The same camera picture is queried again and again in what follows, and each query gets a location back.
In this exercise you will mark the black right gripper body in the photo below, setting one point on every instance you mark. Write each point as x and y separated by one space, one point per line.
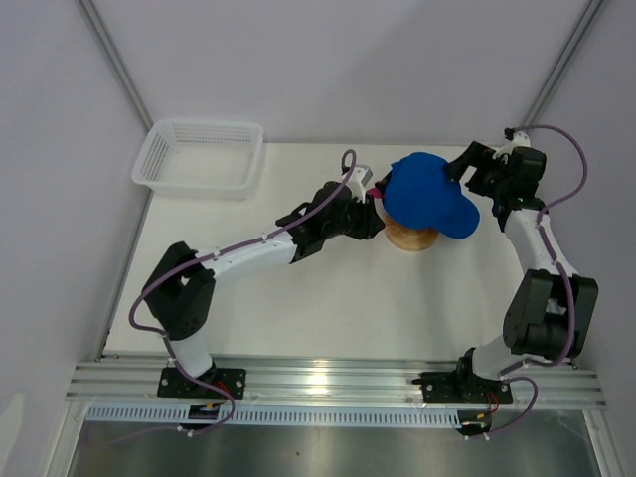
495 179

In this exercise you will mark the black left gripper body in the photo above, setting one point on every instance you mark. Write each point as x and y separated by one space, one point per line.
359 219

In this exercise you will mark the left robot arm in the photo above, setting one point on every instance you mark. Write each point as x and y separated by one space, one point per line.
179 292

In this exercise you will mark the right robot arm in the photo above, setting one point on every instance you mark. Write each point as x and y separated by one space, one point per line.
548 318

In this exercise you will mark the wooden hat stand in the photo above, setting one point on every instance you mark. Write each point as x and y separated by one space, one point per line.
407 239

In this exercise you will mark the white plastic basket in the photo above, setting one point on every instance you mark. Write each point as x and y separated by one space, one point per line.
201 158

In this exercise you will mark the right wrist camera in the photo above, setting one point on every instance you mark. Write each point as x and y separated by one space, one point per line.
514 137

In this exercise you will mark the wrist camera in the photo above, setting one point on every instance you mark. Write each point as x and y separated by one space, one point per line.
514 137
357 182

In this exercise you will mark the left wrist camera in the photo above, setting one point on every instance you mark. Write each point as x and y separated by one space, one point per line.
357 182

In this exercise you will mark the aluminium mounting rail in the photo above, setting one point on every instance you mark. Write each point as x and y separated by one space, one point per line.
320 382

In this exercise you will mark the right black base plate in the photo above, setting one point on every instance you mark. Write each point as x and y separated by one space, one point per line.
460 388

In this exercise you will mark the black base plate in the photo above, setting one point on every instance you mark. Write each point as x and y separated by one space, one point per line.
174 385
460 388

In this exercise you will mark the right aluminium frame post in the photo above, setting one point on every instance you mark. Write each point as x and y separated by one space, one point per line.
574 41

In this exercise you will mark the aluminium frame post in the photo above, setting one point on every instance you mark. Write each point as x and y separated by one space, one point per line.
574 41
116 64

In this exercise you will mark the white slotted cable duct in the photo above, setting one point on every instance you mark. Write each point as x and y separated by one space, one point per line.
273 414

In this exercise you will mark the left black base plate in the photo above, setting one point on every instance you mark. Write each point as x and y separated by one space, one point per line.
174 385

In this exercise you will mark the left aluminium frame post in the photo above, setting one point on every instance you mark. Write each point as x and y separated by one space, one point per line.
116 64

